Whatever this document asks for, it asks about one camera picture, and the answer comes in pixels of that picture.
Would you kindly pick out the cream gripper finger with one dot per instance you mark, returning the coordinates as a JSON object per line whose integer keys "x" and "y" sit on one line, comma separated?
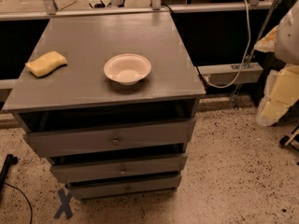
{"x": 281, "y": 92}
{"x": 268, "y": 42}

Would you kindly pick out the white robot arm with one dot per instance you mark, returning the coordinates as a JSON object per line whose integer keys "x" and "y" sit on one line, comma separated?
{"x": 287, "y": 41}

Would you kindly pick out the grey top drawer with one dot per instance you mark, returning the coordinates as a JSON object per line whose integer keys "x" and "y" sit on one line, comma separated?
{"x": 63, "y": 143}

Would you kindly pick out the grey wooden drawer cabinet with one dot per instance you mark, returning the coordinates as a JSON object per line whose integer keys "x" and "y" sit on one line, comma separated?
{"x": 80, "y": 96}

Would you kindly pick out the slanted metal pole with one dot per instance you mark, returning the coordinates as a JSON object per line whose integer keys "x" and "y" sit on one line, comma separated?
{"x": 246, "y": 61}

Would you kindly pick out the white paper bowl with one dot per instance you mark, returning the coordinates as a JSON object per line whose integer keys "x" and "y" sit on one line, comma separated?
{"x": 127, "y": 69}

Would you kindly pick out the yellow sponge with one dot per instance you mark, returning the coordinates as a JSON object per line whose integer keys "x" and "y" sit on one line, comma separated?
{"x": 46, "y": 63}

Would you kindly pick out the blue tape cross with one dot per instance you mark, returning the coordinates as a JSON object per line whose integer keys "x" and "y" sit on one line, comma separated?
{"x": 64, "y": 208}

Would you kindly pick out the black stand foot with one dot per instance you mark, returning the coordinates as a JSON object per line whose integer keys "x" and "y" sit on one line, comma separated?
{"x": 10, "y": 160}

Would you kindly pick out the black caster wheel frame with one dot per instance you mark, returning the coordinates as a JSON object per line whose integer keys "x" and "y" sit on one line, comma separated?
{"x": 286, "y": 141}

